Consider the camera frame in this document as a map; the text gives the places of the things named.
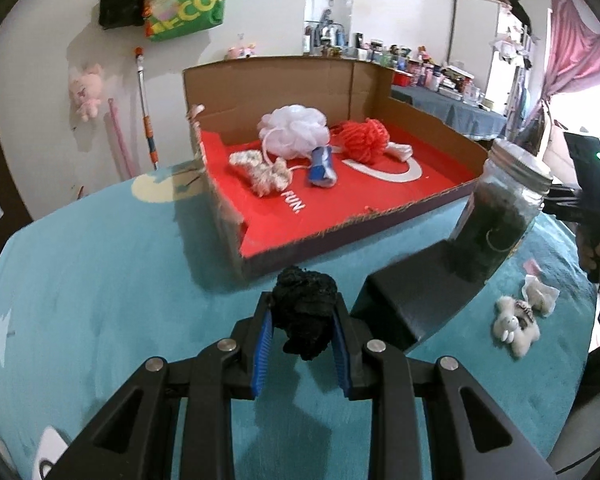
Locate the red knitted yarn ball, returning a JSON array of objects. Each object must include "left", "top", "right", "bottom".
[{"left": 330, "top": 118, "right": 390, "bottom": 165}]

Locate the orange white mop handle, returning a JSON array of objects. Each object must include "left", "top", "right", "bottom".
[{"left": 134, "top": 47, "right": 159, "bottom": 170}]

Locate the white crochet scrunchie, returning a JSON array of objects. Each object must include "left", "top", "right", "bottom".
[{"left": 228, "top": 150, "right": 292, "bottom": 197}]

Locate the pink curtain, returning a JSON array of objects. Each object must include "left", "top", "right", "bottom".
[{"left": 522, "top": 0, "right": 600, "bottom": 127}]

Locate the white device on table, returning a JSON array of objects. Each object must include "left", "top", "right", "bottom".
[{"left": 31, "top": 426, "right": 69, "bottom": 480}]

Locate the glass jar metal lid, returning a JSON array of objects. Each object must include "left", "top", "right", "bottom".
[{"left": 450, "top": 139, "right": 552, "bottom": 282}]

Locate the blue tissue pack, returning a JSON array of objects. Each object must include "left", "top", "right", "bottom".
[{"left": 308, "top": 146, "right": 338, "bottom": 188}]

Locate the white cloth strip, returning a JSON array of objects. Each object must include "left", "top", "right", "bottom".
[{"left": 385, "top": 142, "right": 413, "bottom": 162}]

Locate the white fluffy bunny plush clip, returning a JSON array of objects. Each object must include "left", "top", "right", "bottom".
[{"left": 492, "top": 296, "right": 541, "bottom": 359}]

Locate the white tissue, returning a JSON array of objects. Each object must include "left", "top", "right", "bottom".
[{"left": 521, "top": 274, "right": 560, "bottom": 318}]

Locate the pink plush on box edge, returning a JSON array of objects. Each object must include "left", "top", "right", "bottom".
[{"left": 225, "top": 44, "right": 257, "bottom": 61}]

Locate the black colourful tissue box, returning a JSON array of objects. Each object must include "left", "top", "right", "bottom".
[{"left": 351, "top": 240, "right": 484, "bottom": 351}]

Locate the person's hand on handle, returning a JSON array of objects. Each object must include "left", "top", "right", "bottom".
[{"left": 577, "top": 226, "right": 600, "bottom": 284}]

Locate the teal table cloth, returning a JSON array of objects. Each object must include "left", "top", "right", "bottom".
[{"left": 0, "top": 169, "right": 596, "bottom": 479}]

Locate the white mesh bath loofah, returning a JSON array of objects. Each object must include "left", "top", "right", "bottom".
[{"left": 257, "top": 104, "right": 330, "bottom": 160}]

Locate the pink plush toy on wall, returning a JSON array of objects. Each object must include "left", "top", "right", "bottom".
[{"left": 69, "top": 64, "right": 104, "bottom": 122}]

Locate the black scrunchie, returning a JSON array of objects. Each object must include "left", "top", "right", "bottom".
[{"left": 270, "top": 266, "right": 338, "bottom": 361}]

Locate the grey-covered cluttered side table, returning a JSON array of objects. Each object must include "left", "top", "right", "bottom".
[{"left": 302, "top": 39, "right": 510, "bottom": 139}]

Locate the cardboard box red lining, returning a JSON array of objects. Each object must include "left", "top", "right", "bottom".
[{"left": 183, "top": 56, "right": 486, "bottom": 278}]

